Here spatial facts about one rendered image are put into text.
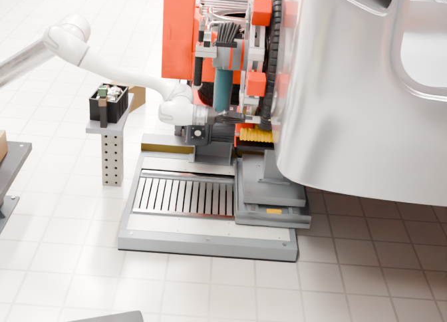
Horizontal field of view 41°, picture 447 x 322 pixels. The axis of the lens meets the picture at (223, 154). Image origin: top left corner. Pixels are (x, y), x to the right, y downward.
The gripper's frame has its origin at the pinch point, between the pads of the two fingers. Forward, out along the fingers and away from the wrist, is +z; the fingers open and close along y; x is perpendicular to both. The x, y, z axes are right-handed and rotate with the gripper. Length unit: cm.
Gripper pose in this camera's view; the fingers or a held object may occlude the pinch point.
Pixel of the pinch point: (252, 119)
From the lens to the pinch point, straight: 267.1
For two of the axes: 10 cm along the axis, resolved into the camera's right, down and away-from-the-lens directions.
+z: 10.0, 0.8, 0.3
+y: 0.5, -2.6, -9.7
